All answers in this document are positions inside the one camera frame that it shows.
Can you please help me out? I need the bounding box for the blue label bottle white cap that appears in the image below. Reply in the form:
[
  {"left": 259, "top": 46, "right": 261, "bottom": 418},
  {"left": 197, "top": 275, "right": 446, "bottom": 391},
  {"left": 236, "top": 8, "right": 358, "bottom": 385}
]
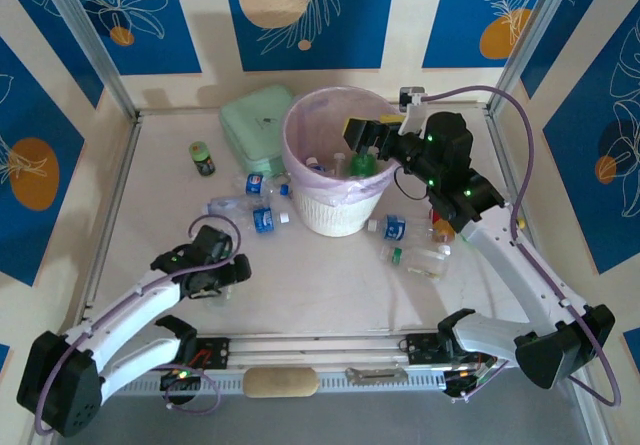
[{"left": 367, "top": 213, "right": 435, "bottom": 243}]

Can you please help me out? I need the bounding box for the crushed clear plastic bottle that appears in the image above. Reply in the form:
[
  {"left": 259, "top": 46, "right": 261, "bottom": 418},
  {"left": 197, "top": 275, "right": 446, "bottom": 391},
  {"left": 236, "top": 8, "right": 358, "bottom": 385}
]
[{"left": 204, "top": 284, "right": 236, "bottom": 309}]

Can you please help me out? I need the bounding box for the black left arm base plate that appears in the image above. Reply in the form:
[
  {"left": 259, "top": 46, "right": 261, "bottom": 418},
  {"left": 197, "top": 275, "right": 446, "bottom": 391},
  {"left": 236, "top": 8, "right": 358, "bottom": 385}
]
[{"left": 189, "top": 337, "right": 231, "bottom": 372}]

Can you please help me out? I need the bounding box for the white bin with pink liner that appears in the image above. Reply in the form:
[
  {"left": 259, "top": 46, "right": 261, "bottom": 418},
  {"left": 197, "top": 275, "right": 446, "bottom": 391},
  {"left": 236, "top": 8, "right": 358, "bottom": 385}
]
[{"left": 281, "top": 86, "right": 401, "bottom": 238}]

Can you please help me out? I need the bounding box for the tan padded handle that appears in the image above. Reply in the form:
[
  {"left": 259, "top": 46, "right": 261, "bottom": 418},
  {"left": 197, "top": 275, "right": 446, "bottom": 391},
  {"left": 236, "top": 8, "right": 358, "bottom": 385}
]
[{"left": 243, "top": 367, "right": 320, "bottom": 399}]

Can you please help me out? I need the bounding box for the small blue label bottle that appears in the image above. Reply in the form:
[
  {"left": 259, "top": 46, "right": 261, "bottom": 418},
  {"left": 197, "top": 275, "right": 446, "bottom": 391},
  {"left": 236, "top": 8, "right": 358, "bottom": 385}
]
[{"left": 251, "top": 206, "right": 292, "bottom": 236}]

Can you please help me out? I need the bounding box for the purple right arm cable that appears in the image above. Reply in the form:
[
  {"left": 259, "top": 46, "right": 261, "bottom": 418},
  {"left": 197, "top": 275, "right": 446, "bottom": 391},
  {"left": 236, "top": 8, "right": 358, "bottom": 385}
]
[{"left": 422, "top": 84, "right": 624, "bottom": 409}]

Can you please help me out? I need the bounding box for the clear bottle pale label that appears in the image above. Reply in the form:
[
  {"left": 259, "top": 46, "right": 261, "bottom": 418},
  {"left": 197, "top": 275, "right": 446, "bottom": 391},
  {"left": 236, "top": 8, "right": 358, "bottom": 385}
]
[{"left": 201, "top": 195, "right": 254, "bottom": 219}]

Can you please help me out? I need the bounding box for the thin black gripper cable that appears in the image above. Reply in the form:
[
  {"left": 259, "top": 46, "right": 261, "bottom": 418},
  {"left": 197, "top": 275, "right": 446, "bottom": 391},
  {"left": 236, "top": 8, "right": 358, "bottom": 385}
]
[{"left": 393, "top": 167, "right": 432, "bottom": 201}]

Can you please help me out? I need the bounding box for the dark jar with green lid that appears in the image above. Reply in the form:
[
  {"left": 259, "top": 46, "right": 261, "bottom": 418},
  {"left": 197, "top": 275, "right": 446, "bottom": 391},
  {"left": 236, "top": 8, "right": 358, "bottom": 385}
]
[{"left": 188, "top": 140, "right": 217, "bottom": 178}]

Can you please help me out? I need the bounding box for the aluminium frame post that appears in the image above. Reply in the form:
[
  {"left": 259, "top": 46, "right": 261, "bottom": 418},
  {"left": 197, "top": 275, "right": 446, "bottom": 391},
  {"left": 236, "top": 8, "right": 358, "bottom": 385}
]
[
  {"left": 37, "top": 0, "right": 139, "bottom": 121},
  {"left": 487, "top": 0, "right": 584, "bottom": 116}
]

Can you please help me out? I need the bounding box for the pale green square container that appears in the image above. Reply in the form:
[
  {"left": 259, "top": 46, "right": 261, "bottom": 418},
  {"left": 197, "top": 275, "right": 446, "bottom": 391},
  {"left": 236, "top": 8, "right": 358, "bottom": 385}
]
[{"left": 218, "top": 83, "right": 296, "bottom": 174}]

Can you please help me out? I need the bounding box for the crushed green plastic bottle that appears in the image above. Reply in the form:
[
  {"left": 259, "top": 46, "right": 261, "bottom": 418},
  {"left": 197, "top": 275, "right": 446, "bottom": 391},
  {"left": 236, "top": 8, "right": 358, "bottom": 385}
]
[{"left": 348, "top": 152, "right": 380, "bottom": 179}]

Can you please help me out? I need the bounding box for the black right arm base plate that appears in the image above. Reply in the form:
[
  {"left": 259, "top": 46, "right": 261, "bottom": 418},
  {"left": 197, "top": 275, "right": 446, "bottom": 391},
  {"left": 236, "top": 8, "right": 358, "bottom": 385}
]
[{"left": 398, "top": 332, "right": 451, "bottom": 366}]

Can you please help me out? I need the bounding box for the small metal bracket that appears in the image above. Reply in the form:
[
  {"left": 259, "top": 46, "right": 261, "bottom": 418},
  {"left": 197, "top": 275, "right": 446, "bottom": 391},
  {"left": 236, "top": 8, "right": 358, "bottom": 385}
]
[{"left": 345, "top": 366, "right": 409, "bottom": 384}]

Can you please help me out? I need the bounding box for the clear bottle with Pepsi label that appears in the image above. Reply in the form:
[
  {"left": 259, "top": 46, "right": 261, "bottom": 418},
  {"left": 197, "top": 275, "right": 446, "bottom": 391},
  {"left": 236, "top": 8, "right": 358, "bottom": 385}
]
[{"left": 234, "top": 172, "right": 292, "bottom": 201}]

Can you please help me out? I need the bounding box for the aluminium table edge rail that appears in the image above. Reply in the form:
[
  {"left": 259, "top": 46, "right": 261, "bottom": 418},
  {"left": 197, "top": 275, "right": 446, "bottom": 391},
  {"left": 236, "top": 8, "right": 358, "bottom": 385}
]
[{"left": 42, "top": 327, "right": 586, "bottom": 379}]

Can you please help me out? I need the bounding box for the clear bottle green label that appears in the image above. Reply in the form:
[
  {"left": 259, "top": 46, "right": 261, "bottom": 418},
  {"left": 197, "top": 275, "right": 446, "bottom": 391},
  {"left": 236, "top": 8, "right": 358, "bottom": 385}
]
[{"left": 380, "top": 243, "right": 451, "bottom": 282}]

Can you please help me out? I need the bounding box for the grey slotted cable duct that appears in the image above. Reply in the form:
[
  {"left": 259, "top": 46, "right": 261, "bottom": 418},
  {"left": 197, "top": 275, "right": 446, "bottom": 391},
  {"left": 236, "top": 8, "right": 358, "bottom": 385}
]
[{"left": 119, "top": 370, "right": 451, "bottom": 397}]

